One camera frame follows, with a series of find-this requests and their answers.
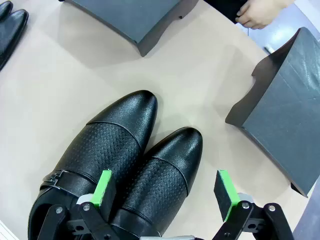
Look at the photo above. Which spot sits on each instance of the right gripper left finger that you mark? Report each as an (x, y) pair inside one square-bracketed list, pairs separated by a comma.
[(98, 192)]

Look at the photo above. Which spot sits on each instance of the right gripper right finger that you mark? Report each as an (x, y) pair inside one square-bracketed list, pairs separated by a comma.
[(228, 192)]

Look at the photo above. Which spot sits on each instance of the black leather buckle shoe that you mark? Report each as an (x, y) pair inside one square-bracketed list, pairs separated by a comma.
[(3, 8), (165, 172), (105, 140), (11, 35)]

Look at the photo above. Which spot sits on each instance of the person's black clothing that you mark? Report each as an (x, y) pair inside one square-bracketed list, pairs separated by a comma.
[(222, 8)]

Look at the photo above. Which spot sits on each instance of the person's hand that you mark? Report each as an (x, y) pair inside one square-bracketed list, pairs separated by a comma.
[(260, 12)]

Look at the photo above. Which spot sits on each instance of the grey shoebox at right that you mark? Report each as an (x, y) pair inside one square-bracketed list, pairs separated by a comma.
[(287, 120)]

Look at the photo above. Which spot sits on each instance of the grey shoebox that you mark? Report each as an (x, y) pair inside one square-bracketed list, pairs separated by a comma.
[(135, 17), (287, 120)]

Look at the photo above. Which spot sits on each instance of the white paper sheet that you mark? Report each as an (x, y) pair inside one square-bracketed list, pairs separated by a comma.
[(5, 231)]

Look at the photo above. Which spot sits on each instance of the grey shoebox at top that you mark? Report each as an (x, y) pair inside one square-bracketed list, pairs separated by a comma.
[(135, 17)]

